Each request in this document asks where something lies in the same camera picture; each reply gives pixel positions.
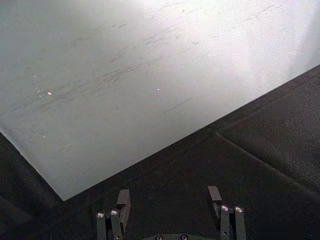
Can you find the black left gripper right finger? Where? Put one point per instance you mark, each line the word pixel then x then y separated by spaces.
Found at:
pixel 226 220

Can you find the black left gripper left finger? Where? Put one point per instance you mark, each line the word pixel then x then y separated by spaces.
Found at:
pixel 123 205

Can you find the black table cloth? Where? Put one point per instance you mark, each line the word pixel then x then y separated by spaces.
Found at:
pixel 225 162

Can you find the plain pale wall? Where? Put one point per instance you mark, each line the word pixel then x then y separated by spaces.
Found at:
pixel 125 75

